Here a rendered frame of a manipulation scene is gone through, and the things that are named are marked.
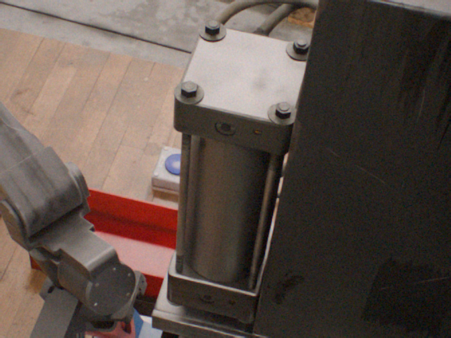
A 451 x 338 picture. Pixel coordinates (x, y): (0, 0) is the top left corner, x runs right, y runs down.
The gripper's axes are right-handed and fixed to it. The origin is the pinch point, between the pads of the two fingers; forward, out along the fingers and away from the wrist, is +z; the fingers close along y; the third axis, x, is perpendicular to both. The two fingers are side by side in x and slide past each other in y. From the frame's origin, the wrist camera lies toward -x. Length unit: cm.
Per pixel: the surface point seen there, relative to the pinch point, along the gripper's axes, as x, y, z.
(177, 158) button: 34.9, -6.4, 6.0
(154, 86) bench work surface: 52, -16, 6
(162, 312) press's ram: -4.9, 11.9, -13.0
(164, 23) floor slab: 166, -81, 76
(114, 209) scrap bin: 23.8, -12.8, 4.3
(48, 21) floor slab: 155, -114, 61
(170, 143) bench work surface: 40.8, -10.4, 8.3
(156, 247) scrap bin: 20.4, -6.9, 9.2
